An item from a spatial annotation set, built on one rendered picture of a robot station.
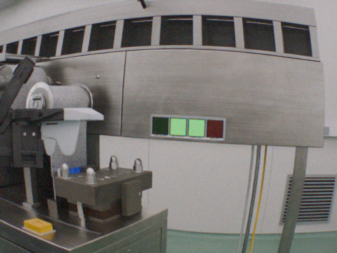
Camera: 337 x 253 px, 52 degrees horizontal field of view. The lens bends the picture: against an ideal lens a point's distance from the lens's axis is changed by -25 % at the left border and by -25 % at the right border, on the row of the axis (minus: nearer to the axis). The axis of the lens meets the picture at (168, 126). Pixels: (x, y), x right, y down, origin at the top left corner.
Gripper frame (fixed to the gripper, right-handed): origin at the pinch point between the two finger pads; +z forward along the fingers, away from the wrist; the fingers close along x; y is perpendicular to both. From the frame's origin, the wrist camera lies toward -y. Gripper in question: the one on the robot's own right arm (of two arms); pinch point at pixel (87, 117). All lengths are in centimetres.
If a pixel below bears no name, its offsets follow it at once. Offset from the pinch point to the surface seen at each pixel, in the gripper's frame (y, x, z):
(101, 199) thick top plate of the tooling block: 18, -55, 22
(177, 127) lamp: -4, -64, 54
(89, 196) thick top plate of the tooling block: 17, -54, 18
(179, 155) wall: 5, -279, 185
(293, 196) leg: 24, -44, 94
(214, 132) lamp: -1, -55, 61
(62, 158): 6, -74, 16
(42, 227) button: 25, -46, -1
